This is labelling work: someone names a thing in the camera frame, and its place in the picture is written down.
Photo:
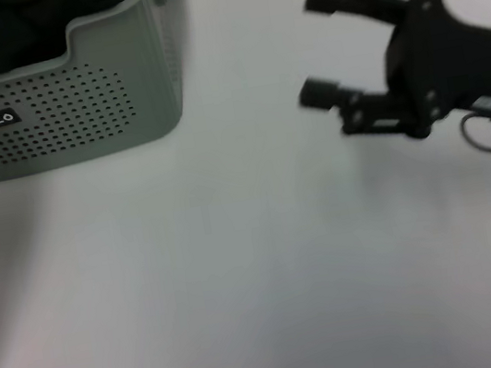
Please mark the green perforated plastic storage box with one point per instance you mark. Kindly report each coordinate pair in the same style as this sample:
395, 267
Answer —
75, 113

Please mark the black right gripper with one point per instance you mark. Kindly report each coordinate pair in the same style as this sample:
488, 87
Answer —
441, 59

